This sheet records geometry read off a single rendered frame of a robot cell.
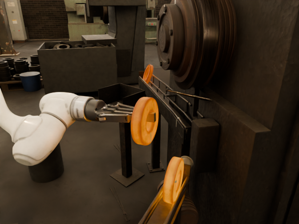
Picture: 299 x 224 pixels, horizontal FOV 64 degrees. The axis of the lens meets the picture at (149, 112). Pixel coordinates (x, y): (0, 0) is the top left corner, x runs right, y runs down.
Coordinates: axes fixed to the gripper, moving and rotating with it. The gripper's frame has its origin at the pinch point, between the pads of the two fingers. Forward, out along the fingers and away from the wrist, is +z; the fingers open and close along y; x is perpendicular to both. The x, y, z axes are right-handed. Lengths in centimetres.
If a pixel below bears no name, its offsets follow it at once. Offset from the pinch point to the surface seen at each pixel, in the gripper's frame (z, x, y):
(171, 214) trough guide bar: 12.9, -23.5, 13.6
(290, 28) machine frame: 38.7, 24.4, -16.7
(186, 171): 11.8, -23.7, -7.5
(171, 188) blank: 10.9, -20.0, 7.4
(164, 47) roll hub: -6.2, 16.1, -37.7
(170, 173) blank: 9.7, -16.3, 4.8
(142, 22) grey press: -138, 16, -307
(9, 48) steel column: -603, -43, -422
